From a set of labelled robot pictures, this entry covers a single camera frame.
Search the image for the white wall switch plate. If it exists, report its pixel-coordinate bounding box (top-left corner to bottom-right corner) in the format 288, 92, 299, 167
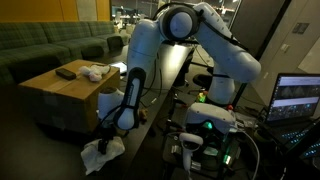
280, 42, 291, 53

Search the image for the white headset cable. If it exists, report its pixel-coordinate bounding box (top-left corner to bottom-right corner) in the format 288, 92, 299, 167
233, 128, 261, 180

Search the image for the black diagonal pole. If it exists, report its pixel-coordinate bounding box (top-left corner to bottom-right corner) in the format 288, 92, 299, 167
231, 0, 293, 108

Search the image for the green yellow small object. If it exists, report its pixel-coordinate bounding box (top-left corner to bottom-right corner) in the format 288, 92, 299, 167
195, 90, 208, 104

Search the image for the dark grey foam block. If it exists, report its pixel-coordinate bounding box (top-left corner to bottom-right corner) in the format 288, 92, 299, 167
54, 67, 78, 81

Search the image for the white VR controller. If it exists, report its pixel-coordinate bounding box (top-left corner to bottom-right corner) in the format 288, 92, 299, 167
178, 132, 204, 173

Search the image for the green plaid sofa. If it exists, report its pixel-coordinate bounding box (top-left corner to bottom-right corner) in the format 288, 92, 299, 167
0, 20, 126, 86

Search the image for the white towel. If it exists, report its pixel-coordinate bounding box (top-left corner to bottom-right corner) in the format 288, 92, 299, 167
80, 136, 126, 176

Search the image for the brown cardboard box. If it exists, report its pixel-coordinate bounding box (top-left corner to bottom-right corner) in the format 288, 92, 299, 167
18, 59, 121, 134

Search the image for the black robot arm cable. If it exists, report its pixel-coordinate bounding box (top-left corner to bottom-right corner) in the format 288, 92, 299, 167
96, 2, 249, 138

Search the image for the white VR headset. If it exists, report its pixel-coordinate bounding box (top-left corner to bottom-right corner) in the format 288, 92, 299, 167
184, 102, 236, 134

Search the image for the black laptop with lit screen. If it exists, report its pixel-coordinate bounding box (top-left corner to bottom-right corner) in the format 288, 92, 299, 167
264, 72, 320, 161

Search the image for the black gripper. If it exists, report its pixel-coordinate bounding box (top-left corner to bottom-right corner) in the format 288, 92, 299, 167
97, 122, 117, 156

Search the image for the dark wall sign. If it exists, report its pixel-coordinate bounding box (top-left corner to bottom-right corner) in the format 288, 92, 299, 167
292, 21, 312, 35

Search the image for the white tablet lit screen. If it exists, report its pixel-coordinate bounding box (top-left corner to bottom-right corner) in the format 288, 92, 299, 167
109, 60, 129, 76

